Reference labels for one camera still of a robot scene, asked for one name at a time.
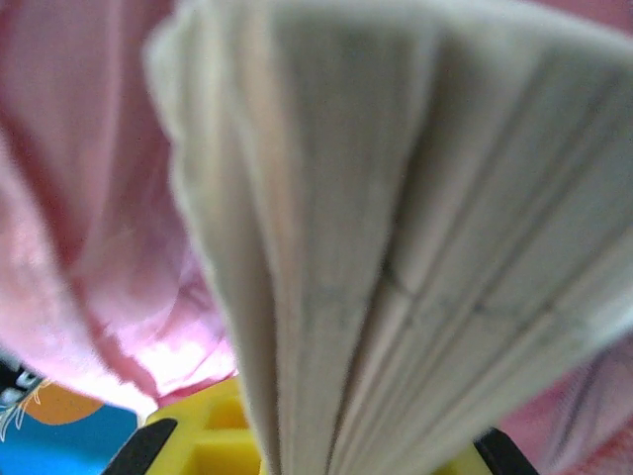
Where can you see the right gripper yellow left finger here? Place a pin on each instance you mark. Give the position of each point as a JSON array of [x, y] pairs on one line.
[[212, 435]]

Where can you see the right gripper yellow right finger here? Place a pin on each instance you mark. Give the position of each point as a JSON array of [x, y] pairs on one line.
[[467, 457]]

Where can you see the navy book four-character yellow label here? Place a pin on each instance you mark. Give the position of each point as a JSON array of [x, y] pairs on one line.
[[395, 198]]

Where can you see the pink student backpack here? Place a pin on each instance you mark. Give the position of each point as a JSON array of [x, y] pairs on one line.
[[74, 198]]

